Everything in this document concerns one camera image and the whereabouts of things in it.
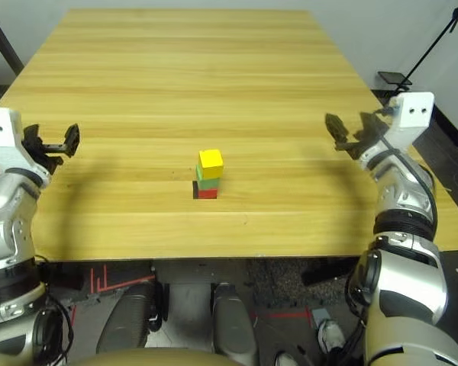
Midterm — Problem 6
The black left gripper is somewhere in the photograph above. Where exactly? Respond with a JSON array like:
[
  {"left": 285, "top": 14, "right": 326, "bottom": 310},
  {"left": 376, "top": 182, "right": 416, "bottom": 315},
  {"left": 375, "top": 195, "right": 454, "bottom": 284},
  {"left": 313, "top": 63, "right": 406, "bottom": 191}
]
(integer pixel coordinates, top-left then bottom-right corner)
[{"left": 21, "top": 122, "right": 81, "bottom": 176}]

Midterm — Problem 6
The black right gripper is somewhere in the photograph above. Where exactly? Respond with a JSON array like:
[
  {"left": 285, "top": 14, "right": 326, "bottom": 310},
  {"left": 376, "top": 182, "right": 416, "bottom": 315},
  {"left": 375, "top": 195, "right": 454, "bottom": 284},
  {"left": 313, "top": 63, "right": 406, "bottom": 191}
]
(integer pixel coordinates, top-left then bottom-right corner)
[{"left": 324, "top": 111, "right": 387, "bottom": 162}]

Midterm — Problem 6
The yellow wooden block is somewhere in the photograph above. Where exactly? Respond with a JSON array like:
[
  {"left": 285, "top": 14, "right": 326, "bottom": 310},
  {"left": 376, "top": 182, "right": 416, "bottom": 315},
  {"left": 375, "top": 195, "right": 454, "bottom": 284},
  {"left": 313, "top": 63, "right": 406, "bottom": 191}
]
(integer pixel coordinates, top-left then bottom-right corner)
[{"left": 198, "top": 149, "right": 224, "bottom": 179}]

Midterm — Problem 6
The green wooden block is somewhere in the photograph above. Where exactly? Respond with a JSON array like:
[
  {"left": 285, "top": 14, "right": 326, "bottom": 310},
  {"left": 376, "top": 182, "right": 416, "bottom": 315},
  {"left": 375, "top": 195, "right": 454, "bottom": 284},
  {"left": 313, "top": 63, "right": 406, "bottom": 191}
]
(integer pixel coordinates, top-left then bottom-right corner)
[{"left": 195, "top": 164, "right": 221, "bottom": 191}]

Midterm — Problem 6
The black flat holder plate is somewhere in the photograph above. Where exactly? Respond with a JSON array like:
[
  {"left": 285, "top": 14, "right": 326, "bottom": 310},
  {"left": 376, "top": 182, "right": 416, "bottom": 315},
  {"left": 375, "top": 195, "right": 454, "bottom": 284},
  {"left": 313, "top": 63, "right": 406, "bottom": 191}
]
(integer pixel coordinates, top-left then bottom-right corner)
[{"left": 377, "top": 70, "right": 414, "bottom": 87}]

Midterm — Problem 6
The dark metal table leg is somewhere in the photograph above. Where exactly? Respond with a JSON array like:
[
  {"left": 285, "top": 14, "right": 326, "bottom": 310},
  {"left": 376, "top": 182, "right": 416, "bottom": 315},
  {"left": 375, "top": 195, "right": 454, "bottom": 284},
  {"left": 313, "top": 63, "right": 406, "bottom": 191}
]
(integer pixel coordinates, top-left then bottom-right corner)
[{"left": 0, "top": 10, "right": 24, "bottom": 76}]

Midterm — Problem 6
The black tripod stand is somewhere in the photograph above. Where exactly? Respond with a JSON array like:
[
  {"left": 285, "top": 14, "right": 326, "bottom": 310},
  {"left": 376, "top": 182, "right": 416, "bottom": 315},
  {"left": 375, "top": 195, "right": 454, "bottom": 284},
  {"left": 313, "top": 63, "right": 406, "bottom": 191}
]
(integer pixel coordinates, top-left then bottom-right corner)
[{"left": 395, "top": 0, "right": 458, "bottom": 93}]

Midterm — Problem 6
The grey speckled carpet patch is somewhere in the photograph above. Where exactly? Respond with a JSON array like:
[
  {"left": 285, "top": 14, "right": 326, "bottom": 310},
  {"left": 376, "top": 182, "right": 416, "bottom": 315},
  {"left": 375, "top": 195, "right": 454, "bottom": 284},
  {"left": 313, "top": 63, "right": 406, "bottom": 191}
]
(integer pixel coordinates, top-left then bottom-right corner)
[{"left": 247, "top": 258, "right": 348, "bottom": 306}]

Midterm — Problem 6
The grey flat floor plate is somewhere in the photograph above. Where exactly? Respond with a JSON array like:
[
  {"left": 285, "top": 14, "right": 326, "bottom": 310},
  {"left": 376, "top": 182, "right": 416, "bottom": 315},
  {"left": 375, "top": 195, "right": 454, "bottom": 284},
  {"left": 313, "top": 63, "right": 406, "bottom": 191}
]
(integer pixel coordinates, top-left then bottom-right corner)
[{"left": 311, "top": 307, "right": 331, "bottom": 326}]

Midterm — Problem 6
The grey robot left leg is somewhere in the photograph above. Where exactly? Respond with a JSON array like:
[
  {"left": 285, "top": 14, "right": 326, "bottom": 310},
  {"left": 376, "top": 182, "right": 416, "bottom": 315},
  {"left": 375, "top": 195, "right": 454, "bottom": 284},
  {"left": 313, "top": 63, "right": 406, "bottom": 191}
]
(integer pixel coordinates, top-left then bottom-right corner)
[{"left": 95, "top": 281, "right": 165, "bottom": 354}]

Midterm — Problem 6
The grey robot leg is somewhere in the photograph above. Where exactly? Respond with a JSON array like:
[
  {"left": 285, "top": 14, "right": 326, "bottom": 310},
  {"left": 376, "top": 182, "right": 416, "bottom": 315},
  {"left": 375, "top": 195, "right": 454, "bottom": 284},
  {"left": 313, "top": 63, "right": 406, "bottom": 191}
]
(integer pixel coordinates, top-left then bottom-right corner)
[
  {"left": 95, "top": 281, "right": 165, "bottom": 354},
  {"left": 212, "top": 281, "right": 259, "bottom": 365}
]

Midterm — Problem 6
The red floor tape corner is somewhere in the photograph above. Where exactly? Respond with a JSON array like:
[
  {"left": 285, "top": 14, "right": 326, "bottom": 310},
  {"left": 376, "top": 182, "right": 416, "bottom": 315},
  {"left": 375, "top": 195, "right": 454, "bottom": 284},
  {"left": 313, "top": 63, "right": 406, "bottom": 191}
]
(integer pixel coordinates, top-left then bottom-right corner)
[{"left": 269, "top": 310, "right": 314, "bottom": 329}]

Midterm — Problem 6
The white sneaker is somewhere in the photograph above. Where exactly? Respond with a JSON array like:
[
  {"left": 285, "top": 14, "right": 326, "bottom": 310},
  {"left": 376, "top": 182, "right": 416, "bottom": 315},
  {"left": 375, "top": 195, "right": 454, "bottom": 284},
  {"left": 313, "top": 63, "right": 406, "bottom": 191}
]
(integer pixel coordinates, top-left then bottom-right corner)
[
  {"left": 318, "top": 319, "right": 347, "bottom": 352},
  {"left": 275, "top": 350, "right": 303, "bottom": 366}
]

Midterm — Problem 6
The grey robot right leg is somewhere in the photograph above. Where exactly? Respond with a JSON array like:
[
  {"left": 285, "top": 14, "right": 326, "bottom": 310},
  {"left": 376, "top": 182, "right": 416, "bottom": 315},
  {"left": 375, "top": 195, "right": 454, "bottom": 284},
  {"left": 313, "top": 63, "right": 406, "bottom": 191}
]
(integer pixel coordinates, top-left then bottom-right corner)
[{"left": 212, "top": 281, "right": 259, "bottom": 365}]

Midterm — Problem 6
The tan robot torso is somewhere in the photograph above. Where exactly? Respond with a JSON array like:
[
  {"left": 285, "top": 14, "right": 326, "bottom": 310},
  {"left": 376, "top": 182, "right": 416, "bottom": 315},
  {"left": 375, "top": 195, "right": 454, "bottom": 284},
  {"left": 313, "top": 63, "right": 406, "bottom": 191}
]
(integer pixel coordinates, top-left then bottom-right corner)
[{"left": 70, "top": 346, "right": 234, "bottom": 366}]

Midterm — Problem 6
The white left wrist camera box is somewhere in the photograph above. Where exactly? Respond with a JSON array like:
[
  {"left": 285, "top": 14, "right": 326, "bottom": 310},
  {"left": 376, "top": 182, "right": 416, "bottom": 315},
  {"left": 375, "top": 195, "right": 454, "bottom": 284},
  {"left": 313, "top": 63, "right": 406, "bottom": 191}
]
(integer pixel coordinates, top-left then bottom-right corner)
[{"left": 0, "top": 108, "right": 51, "bottom": 186}]

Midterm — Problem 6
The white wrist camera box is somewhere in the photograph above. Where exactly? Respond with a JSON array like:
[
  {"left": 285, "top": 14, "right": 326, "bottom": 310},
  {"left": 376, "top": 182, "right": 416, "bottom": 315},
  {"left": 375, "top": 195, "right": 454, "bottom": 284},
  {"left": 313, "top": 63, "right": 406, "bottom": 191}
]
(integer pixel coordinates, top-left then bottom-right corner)
[
  {"left": 385, "top": 92, "right": 435, "bottom": 153},
  {"left": 0, "top": 108, "right": 51, "bottom": 186}
]

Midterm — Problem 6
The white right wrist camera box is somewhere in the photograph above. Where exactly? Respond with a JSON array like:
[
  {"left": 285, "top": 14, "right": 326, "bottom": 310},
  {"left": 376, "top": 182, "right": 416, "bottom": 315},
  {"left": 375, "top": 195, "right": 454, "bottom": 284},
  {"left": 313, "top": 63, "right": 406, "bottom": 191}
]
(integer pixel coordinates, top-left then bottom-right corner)
[{"left": 385, "top": 92, "right": 435, "bottom": 153}]

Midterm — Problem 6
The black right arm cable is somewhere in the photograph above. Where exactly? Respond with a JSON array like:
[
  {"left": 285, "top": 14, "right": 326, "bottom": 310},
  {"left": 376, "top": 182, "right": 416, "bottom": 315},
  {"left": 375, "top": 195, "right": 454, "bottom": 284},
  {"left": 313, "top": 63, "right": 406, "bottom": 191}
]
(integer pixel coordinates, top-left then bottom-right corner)
[{"left": 381, "top": 137, "right": 439, "bottom": 238}]

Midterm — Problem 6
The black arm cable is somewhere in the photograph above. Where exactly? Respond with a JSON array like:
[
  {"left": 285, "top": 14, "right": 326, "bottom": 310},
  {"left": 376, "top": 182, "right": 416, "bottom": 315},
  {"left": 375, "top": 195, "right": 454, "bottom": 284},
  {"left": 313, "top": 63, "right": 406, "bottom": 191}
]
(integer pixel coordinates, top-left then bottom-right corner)
[
  {"left": 381, "top": 137, "right": 439, "bottom": 238},
  {"left": 37, "top": 297, "right": 76, "bottom": 365}
]

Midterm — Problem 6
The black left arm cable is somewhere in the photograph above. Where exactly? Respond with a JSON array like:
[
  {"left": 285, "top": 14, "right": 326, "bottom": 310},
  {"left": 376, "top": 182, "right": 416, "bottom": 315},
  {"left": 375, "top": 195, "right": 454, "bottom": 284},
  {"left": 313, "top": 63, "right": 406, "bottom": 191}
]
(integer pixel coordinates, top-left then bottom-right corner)
[{"left": 37, "top": 297, "right": 76, "bottom": 365}]

